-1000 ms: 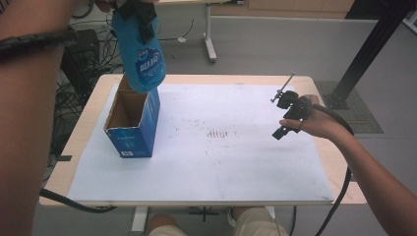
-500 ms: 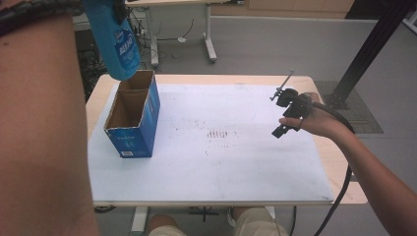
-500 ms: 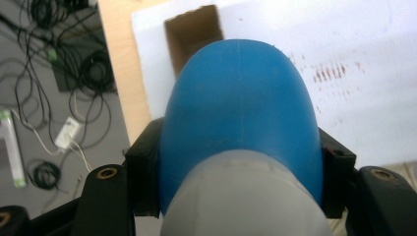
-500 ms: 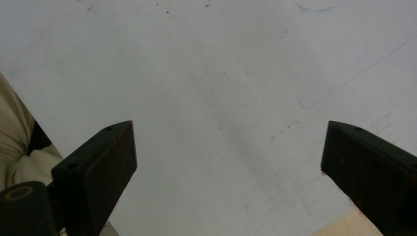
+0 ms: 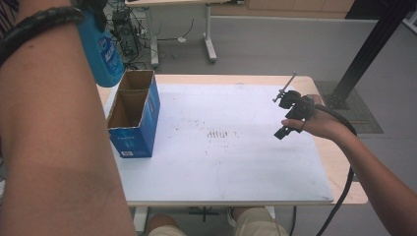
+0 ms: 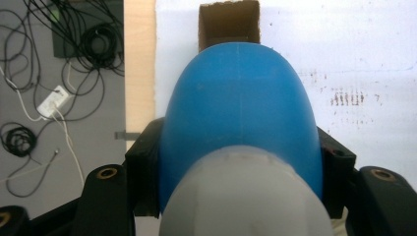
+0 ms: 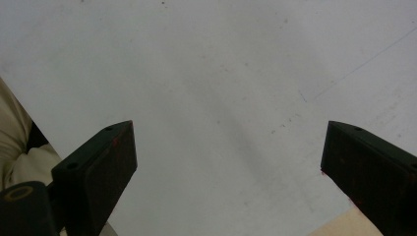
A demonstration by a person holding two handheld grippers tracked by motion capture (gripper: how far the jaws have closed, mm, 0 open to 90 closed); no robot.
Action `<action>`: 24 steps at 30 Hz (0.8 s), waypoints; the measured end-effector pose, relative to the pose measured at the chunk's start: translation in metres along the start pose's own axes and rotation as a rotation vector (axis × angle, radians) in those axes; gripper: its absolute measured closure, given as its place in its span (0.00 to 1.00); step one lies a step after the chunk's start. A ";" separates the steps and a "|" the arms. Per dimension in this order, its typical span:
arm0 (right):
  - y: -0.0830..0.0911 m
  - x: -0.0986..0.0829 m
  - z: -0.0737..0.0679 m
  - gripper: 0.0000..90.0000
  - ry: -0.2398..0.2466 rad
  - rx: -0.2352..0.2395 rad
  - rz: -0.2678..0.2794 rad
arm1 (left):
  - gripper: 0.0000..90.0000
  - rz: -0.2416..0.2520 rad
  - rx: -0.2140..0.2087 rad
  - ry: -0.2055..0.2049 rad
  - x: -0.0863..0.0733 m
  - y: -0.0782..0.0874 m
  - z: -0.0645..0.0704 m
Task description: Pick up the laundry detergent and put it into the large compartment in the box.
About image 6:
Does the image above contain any coiled black cable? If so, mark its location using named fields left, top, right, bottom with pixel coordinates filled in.
left=0, top=122, right=37, bottom=158

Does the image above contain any tangle of black floor cables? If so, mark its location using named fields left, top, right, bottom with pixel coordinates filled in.
left=0, top=0, right=126, bottom=122

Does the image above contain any grey tape strip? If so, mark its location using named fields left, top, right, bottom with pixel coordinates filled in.
left=114, top=131, right=139, bottom=141

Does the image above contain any white power adapter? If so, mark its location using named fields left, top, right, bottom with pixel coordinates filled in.
left=36, top=86, right=71, bottom=119

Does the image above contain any white table mat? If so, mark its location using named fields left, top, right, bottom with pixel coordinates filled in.
left=154, top=0, right=417, bottom=185

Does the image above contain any blue cardboard box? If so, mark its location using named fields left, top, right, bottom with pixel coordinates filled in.
left=198, top=0, right=262, bottom=53

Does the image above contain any blue bottle with white cap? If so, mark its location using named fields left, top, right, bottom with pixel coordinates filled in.
left=158, top=41, right=334, bottom=236

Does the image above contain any white adapter cable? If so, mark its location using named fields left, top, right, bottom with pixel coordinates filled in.
left=50, top=107, right=87, bottom=186

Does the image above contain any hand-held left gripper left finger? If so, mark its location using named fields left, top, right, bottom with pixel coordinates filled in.
left=126, top=117, right=165, bottom=217

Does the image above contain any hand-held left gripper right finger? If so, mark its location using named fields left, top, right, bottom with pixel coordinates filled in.
left=316, top=127, right=357, bottom=219

